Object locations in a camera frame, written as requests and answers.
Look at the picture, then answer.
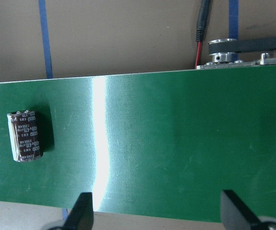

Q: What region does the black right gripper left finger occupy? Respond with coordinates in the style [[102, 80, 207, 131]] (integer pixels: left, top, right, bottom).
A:
[[62, 192, 94, 230]]

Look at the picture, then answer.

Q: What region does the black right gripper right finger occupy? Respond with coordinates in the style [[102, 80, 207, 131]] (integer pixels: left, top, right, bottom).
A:
[[220, 190, 267, 230]]

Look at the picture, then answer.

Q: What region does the brown cylindrical capacitor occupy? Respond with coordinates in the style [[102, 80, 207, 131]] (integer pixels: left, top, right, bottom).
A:
[[7, 110, 43, 162]]

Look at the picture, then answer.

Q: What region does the green conveyor belt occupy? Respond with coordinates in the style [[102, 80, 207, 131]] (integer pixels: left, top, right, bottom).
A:
[[0, 65, 276, 221]]

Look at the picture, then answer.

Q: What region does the red black conveyor cable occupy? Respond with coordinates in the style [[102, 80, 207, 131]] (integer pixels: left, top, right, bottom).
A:
[[194, 0, 212, 69]]

